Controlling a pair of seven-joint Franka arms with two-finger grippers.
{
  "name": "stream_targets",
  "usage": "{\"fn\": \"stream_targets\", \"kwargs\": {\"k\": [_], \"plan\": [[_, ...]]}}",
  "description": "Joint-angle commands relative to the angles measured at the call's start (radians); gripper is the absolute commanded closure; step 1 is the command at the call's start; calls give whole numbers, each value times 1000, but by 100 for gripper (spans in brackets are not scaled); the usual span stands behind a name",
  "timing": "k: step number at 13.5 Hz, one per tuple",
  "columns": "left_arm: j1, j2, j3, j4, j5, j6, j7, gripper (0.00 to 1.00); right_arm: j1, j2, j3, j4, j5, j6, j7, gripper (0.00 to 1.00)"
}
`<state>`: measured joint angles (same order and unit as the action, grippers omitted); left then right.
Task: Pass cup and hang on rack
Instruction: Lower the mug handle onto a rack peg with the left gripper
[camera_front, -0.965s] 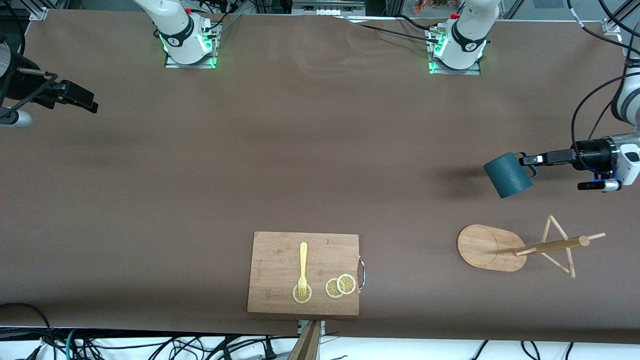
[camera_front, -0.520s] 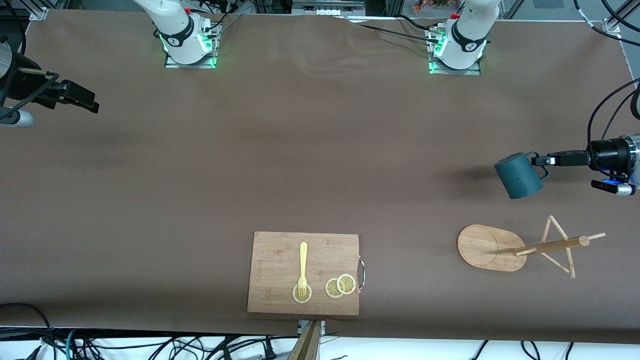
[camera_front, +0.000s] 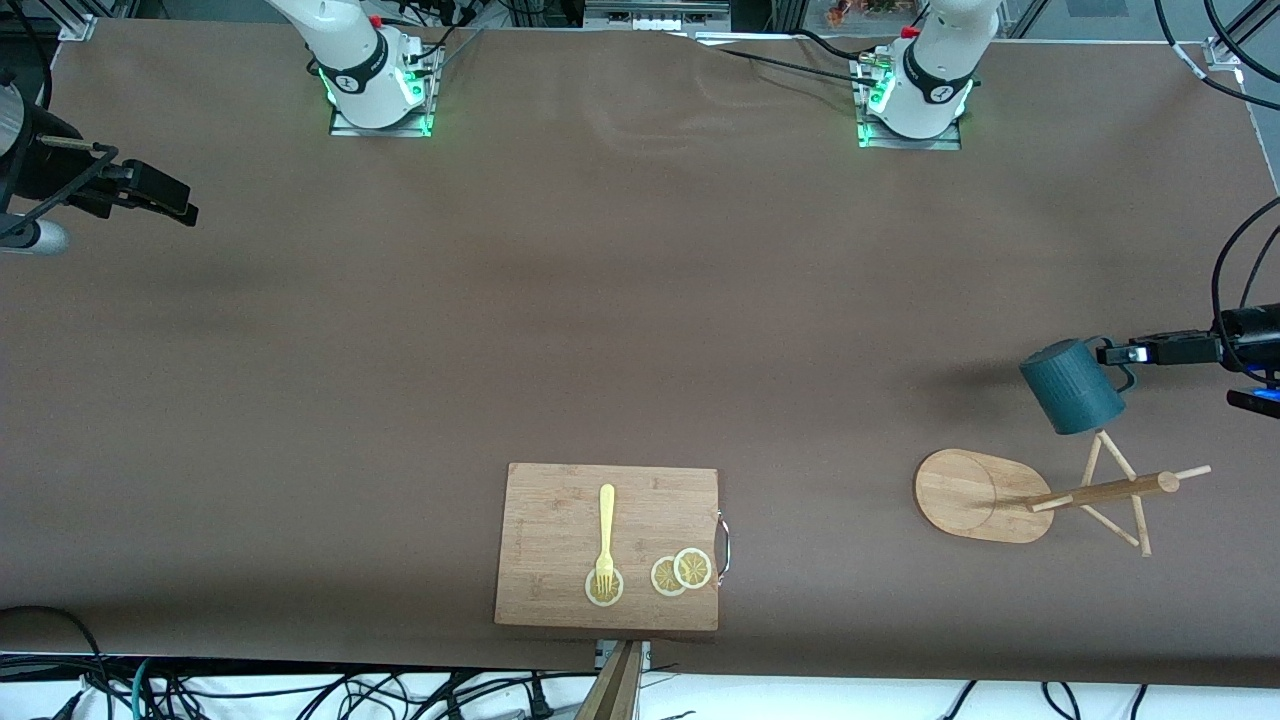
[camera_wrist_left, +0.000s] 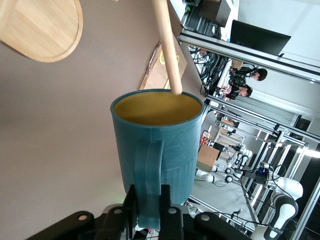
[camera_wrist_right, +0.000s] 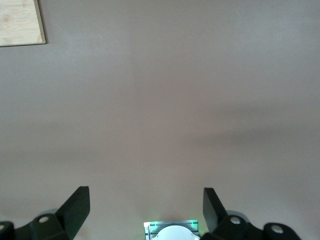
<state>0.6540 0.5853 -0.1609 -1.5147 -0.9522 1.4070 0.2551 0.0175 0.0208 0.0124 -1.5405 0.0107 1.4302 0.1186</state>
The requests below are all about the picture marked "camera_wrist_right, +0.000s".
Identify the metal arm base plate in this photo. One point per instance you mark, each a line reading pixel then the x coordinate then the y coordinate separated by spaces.
pixel 150 225

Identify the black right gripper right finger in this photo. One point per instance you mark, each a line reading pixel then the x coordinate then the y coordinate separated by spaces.
pixel 215 215

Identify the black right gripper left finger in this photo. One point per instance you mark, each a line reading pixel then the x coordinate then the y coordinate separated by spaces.
pixel 67 215

